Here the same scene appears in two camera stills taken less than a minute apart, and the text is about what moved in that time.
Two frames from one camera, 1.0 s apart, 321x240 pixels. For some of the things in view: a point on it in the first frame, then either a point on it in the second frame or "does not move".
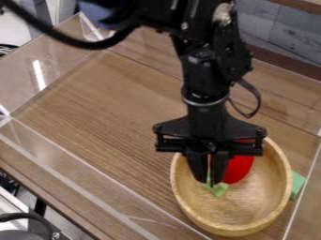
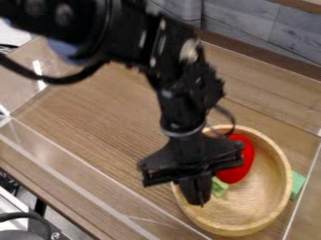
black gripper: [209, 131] -> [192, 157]
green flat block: [297, 183] does not move
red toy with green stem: [238, 168] does not move
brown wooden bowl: [249, 204] does not move
